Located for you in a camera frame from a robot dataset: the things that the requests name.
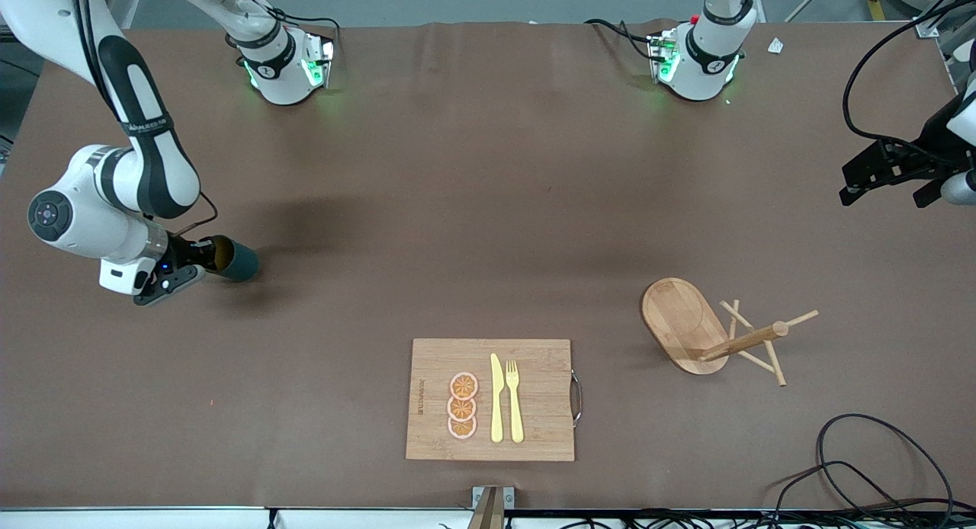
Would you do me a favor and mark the large black cable loop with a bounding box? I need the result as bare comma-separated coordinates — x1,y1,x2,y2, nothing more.
814,413,956,515

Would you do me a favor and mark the black left arm base cable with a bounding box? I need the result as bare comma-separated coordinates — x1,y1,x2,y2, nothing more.
584,18,666,62

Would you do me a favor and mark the black arm base cable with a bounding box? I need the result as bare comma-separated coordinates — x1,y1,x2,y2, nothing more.
584,18,666,62
229,0,342,57

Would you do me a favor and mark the yellow plastic fork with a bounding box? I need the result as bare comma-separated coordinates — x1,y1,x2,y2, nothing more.
506,360,526,444

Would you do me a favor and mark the yellow plastic knife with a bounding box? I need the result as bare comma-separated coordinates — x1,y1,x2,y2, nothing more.
490,353,506,444

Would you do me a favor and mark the white table edge rail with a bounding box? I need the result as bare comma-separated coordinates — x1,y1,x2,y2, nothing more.
0,506,976,529

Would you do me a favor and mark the black right arm base cable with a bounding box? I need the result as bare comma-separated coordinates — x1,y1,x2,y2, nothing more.
229,0,342,57

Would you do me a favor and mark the metal bracket with wooden post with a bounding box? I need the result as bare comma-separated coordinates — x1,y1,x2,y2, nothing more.
471,485,516,529

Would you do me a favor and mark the small black cable loop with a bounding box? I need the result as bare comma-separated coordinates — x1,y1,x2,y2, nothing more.
765,459,940,516

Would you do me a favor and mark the black left arm wrist cable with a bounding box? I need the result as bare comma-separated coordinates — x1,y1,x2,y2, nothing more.
842,0,976,168

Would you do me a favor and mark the aluminium frame profile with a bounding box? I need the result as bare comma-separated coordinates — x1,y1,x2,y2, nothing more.
913,0,976,66

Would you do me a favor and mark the teal ribbed ceramic mug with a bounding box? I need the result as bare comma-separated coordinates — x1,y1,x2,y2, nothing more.
207,236,261,284

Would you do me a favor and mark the wooden mug rack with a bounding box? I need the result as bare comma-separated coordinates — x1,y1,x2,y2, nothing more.
640,277,820,388

